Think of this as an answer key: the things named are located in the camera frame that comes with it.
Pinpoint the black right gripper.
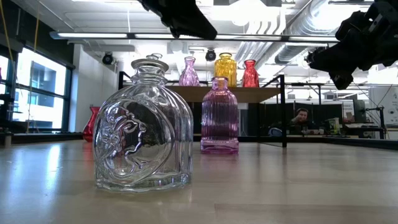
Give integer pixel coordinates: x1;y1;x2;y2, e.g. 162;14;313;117
306;9;398;91

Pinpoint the yellow ribbed glass jar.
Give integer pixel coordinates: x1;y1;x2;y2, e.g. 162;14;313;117
213;52;238;88

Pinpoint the purple ribbed glass bottle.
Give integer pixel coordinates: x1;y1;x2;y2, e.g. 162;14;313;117
200;76;240;156

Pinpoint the pink faceted glass vase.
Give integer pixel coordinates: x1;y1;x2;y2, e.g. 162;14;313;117
178;55;200;87

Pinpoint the clear embossed glass bottle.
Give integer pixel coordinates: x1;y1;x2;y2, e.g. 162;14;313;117
92;58;194;193

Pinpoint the person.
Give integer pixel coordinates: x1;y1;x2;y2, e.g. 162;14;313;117
289;107;312;131

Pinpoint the long ceiling light strip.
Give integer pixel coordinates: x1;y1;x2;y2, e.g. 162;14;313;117
49;30;340;44

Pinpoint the red cone glass vase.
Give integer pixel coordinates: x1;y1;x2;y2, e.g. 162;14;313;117
82;106;102;143

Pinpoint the large window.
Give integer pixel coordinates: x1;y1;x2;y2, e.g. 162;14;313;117
0;46;75;133

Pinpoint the silver ventilation duct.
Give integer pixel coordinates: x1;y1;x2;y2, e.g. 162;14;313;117
236;0;346;65

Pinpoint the wooden shelf black metal frame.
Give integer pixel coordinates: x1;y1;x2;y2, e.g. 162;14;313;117
117;70;287;149

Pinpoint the black metal table frame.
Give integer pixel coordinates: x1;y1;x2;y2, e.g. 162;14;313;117
0;132;398;150

